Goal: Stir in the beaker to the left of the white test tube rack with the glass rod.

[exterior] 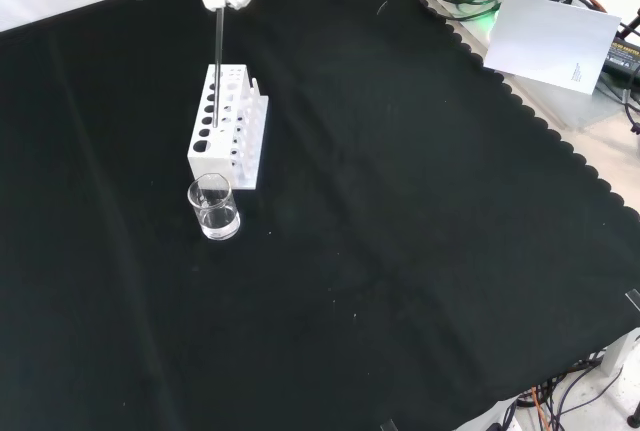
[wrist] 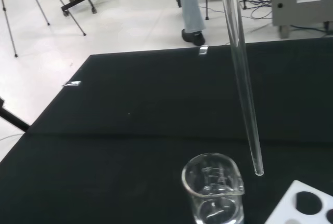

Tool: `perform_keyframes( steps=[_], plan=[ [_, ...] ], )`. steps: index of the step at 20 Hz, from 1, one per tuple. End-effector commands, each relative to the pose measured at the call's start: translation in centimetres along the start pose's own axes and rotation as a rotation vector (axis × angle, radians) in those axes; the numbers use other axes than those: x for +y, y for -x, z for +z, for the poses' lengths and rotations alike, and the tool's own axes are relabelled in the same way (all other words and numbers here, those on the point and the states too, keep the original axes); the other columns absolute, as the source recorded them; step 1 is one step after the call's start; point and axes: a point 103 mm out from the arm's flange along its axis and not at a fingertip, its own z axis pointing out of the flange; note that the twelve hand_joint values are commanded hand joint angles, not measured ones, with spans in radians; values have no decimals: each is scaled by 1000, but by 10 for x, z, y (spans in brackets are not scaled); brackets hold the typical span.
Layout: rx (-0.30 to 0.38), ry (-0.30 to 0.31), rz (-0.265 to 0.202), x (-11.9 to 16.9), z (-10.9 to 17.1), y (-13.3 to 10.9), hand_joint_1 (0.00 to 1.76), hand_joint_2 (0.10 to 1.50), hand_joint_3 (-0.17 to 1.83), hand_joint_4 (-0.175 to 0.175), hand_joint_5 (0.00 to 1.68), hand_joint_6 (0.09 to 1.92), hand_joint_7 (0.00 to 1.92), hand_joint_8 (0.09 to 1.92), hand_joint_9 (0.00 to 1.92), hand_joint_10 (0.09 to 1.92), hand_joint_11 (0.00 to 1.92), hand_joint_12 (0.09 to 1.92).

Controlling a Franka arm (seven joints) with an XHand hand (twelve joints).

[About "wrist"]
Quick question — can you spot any clear glass beaker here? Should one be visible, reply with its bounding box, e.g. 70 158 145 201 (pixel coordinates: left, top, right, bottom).
181 152 246 224

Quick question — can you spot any white test tube rack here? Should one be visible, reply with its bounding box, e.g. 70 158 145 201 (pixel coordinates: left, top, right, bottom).
264 180 333 224

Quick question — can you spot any person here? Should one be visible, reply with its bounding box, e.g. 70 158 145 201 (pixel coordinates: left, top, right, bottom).
178 0 208 47

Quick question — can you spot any grey equipment cabinet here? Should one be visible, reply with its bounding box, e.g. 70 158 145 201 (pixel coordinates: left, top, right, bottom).
270 0 333 39

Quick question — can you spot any black tripod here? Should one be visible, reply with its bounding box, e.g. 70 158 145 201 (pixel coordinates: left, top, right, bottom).
0 0 87 58

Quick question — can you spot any black bench cloth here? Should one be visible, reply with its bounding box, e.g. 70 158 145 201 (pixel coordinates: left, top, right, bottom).
0 36 333 224

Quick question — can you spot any black stand beam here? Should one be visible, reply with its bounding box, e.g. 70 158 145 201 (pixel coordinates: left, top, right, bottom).
0 96 30 133

